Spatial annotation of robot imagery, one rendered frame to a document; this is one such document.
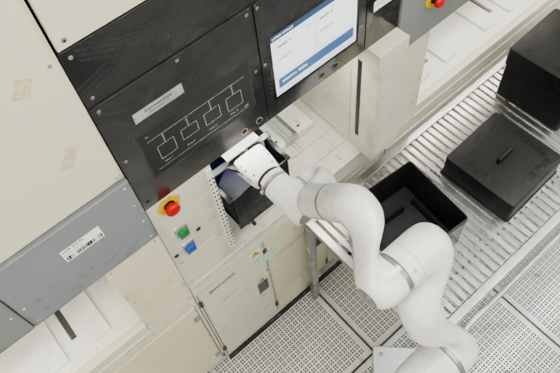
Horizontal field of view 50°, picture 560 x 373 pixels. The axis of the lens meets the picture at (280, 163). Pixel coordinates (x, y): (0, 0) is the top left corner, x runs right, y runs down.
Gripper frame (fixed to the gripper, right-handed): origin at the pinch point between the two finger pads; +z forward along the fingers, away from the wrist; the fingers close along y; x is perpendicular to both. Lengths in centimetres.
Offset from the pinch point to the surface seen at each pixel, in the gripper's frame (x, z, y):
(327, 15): 38.2, -10.0, 27.5
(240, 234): -38.1, -5.5, -9.0
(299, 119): -35, 14, 36
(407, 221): -48, -37, 39
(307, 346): -125, -28, -3
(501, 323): -125, -77, 67
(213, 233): -18.3, -9.1, -18.8
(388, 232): -48, -35, 31
